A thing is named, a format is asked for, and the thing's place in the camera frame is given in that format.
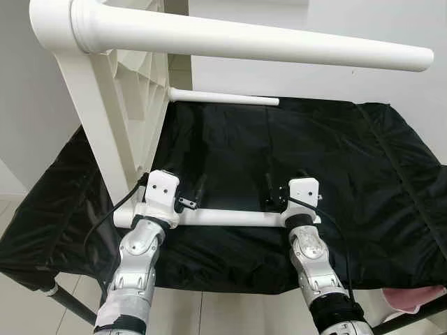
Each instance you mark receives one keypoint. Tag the white plastic table leg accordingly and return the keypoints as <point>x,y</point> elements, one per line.
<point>223,98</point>
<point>230,218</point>
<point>244,40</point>

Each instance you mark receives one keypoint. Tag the cream plastic table top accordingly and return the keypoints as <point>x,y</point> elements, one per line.
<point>98,118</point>

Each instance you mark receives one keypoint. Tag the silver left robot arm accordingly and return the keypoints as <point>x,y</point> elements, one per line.
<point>136,265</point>

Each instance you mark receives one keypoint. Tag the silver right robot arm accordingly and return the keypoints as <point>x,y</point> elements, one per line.
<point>314,265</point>

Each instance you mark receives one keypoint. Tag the black cloth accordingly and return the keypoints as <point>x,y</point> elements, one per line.
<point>314,153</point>

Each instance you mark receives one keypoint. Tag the black metal stand leg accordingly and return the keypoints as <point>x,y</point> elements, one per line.
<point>412,315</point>
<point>70,303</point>

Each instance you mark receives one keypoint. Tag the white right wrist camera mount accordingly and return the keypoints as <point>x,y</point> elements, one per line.
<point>304,195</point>

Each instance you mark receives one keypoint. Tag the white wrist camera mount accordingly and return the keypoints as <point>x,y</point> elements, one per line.
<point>304,195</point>
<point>159,195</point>

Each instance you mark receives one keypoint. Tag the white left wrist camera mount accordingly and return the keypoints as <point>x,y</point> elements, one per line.
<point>159,195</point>

